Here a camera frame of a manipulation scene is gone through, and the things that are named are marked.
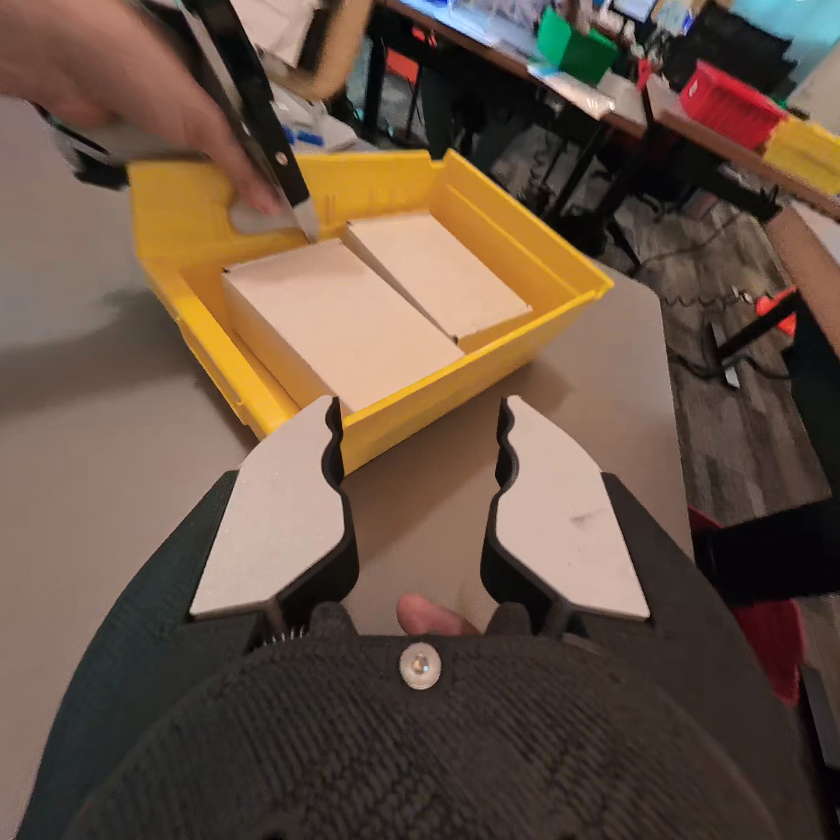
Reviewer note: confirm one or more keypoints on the green plastic bin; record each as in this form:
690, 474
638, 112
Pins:
577, 49

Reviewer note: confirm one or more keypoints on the background table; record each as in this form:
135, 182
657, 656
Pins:
577, 92

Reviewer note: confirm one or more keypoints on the person's right hand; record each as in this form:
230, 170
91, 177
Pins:
430, 620

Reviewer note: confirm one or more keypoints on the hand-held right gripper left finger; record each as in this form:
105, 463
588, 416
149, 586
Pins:
275, 525

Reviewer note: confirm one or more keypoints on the printed instruction sheet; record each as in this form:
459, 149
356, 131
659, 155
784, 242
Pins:
269, 26

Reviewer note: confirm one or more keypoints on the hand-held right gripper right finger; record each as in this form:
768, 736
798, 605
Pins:
571, 525

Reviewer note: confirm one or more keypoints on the small yellow plastic bin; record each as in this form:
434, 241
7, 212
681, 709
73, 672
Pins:
807, 154

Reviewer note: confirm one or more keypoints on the large yellow plastic bin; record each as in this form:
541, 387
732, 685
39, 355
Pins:
184, 229

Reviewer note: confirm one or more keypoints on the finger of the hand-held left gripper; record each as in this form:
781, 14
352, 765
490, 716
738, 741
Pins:
259, 220
308, 223

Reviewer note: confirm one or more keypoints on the red plastic bin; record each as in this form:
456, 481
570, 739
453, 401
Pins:
728, 105

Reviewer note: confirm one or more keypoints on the person's left hand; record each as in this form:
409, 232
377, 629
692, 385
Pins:
118, 72

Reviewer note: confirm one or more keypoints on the orange traffic cone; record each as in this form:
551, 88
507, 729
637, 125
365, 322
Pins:
778, 315

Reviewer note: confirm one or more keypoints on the blue clip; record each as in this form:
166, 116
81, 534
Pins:
303, 138

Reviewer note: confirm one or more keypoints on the white cardboard mailer box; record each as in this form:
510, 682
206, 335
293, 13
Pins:
439, 275
341, 328

